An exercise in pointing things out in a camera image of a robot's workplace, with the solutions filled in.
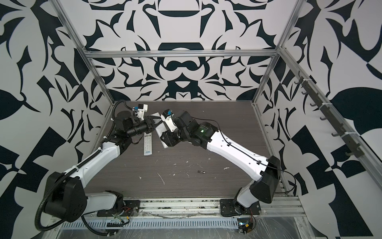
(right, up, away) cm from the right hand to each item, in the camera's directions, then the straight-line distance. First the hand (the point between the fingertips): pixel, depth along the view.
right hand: (164, 135), depth 69 cm
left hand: (-1, +9, +6) cm, 10 cm away
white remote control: (-15, -9, +25) cm, 31 cm away
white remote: (-3, +3, +5) cm, 6 cm away
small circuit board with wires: (+38, -43, +2) cm, 57 cm away
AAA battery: (+18, -23, +16) cm, 33 cm away
